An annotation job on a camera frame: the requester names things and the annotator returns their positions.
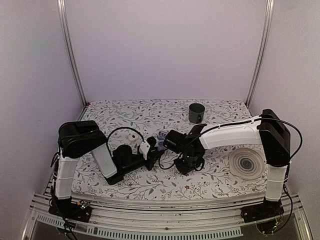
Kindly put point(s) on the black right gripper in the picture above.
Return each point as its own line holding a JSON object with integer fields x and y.
{"x": 185, "y": 171}

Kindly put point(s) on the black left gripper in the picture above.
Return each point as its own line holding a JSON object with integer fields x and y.
{"x": 152, "y": 157}

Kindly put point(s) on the white earbud charging case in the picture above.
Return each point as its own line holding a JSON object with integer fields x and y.
{"x": 133, "y": 138}

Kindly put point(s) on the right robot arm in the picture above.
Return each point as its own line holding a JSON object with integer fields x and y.
{"x": 265, "y": 129}

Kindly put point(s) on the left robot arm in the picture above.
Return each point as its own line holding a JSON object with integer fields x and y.
{"x": 78, "y": 138}

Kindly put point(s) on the dark purple open earbud case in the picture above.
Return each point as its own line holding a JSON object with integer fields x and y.
{"x": 160, "y": 139}

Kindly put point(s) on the dark grey ceramic mug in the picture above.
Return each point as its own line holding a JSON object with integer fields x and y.
{"x": 196, "y": 113}

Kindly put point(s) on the floral patterned table mat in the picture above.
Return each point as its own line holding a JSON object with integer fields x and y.
{"x": 146, "y": 117}

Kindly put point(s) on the swirl patterned glass plate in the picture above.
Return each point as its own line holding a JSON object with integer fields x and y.
{"x": 247, "y": 164}

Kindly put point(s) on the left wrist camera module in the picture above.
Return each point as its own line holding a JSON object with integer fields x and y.
{"x": 147, "y": 146}

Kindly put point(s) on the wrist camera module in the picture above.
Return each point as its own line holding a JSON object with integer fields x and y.
{"x": 147, "y": 146}
{"x": 175, "y": 141}

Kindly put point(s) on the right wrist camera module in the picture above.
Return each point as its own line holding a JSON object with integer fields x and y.
{"x": 175, "y": 141}

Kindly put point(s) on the aluminium front rail frame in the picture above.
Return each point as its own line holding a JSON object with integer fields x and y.
{"x": 204, "y": 219}

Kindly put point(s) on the left aluminium corner post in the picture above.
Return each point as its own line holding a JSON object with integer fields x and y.
{"x": 62, "y": 11}

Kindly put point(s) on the aluminium corner post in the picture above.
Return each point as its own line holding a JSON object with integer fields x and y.
{"x": 266, "y": 28}
{"x": 62, "y": 11}

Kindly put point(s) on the right aluminium corner post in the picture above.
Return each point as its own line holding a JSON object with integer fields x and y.
{"x": 266, "y": 28}

